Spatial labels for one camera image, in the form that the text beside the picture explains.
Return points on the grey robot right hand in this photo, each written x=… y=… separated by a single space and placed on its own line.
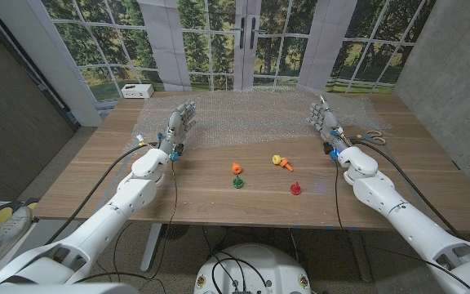
x=328 y=122

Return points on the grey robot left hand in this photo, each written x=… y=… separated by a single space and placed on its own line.
x=176 y=124

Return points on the clear bubble wrap sheet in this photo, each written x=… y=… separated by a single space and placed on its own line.
x=251 y=118

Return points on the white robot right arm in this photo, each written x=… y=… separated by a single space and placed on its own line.
x=406 y=222

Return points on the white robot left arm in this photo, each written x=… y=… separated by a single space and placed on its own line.
x=108 y=220

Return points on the orange toy carrot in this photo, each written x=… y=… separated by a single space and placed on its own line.
x=286 y=164

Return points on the red toy fruit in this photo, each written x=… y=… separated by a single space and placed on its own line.
x=295 y=188

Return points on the orange toy fruit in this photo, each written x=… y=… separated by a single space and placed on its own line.
x=237 y=167

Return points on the green toy fruit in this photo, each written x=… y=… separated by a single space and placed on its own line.
x=238 y=182

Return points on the white power box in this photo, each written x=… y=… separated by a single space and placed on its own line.
x=137 y=90

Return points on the printed forest window backdrop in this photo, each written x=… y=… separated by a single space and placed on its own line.
x=218 y=41

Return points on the white table leg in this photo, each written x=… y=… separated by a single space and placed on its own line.
x=151 y=247

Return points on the grey table leg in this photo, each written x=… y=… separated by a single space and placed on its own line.
x=359 y=255

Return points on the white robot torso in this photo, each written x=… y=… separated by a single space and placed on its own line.
x=259 y=265

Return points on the yellow black foot pedal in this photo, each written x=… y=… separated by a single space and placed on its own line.
x=33 y=203
x=0 y=214

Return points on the dark wooden door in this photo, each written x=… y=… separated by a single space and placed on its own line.
x=10 y=130

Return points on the white sneaker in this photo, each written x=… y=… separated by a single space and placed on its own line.
x=8 y=230

